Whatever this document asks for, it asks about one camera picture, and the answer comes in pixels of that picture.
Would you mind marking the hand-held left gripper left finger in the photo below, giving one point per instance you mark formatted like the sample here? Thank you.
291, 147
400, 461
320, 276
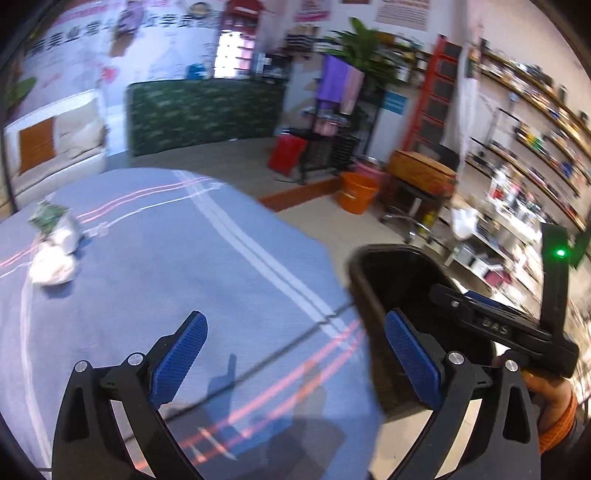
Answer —
178, 355

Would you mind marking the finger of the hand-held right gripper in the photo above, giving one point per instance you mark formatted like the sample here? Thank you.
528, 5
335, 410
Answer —
450, 302
494, 305

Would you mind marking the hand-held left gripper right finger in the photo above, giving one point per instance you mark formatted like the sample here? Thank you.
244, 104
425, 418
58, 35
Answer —
413, 357

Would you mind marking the black plastic bin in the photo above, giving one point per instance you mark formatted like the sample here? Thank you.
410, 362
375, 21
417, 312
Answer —
383, 286

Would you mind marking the person's right hand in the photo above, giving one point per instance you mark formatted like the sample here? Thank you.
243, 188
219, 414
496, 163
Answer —
554, 401

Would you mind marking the blue striped blanket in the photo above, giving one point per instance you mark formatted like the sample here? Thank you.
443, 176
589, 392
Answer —
138, 286

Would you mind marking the white bag on shelf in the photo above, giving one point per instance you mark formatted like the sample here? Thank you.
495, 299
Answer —
465, 221

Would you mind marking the dark stool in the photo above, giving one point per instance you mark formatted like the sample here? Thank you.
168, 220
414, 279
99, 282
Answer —
411, 207

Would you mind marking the orange bucket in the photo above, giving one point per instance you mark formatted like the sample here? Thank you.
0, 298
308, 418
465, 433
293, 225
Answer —
356, 194

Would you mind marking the pink basin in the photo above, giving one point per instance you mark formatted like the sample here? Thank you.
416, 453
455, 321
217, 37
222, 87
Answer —
371, 168

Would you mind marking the green silver foil packet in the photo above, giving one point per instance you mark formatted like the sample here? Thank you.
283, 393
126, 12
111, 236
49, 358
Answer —
60, 226

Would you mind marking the black metal rack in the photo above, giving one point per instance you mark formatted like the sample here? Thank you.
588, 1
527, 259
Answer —
341, 147

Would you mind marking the white hanging garment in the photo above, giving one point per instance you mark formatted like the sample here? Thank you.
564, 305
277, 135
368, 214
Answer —
459, 101

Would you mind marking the red ladder shelf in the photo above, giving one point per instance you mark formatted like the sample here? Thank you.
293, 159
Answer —
434, 97

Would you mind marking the white sofa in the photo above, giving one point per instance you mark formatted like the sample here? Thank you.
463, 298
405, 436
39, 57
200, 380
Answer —
69, 166

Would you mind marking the red bag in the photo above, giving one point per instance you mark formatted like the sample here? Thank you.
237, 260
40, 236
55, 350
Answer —
287, 154

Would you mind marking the pink towel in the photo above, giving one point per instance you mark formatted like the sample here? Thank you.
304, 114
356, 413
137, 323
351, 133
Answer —
353, 90

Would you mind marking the green patterned counter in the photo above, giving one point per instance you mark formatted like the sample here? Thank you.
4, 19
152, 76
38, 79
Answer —
203, 115

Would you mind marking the white cushion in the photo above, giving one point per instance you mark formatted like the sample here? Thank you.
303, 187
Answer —
81, 129

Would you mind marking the purple towel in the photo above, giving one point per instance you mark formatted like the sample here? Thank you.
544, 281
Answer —
334, 81

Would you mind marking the orange cushion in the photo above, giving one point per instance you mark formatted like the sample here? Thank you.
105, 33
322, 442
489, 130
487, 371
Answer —
38, 145

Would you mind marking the green potted plant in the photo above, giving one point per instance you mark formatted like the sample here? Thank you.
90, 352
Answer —
364, 50

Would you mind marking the black monitor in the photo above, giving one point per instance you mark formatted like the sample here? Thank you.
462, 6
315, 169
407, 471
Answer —
277, 67

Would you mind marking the red phone booth cabinet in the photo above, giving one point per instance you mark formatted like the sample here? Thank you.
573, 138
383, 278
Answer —
238, 41

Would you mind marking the wooden wall shelves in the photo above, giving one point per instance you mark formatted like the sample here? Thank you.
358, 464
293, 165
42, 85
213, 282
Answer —
531, 152

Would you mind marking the blue wall sign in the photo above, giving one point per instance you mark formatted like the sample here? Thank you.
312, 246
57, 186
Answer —
395, 102

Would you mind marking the white chart wall poster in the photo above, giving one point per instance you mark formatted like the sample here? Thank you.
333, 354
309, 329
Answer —
404, 13

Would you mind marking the small wall bottle rack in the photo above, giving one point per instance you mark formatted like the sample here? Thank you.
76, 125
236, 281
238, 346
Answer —
300, 40

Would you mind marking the large wall mural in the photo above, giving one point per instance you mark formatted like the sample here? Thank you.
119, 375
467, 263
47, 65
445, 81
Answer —
115, 50

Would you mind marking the pink wall poster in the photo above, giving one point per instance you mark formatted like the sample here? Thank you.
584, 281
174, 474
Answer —
314, 9

